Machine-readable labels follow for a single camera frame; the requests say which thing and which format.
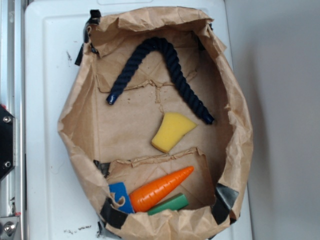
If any aluminium frame rail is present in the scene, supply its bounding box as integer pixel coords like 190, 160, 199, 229
0, 0, 29, 240

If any orange plastic carrot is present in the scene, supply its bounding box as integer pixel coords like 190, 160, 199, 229
129, 166, 194, 212

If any black mounting plate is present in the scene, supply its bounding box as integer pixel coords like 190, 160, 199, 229
0, 104, 16, 181

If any brown paper bag tray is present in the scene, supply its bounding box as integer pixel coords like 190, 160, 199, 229
58, 7, 253, 240

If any green sponge block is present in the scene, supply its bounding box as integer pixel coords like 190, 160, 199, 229
147, 193, 189, 216

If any blue sponge block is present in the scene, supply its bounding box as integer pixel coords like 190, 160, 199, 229
109, 182, 135, 214

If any dark blue rope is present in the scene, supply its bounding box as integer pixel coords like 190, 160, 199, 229
105, 36, 215, 125

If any metal corner bracket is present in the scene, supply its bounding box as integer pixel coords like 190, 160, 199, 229
0, 216, 21, 240

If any yellow sponge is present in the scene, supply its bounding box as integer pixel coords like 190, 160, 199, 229
151, 112, 197, 153

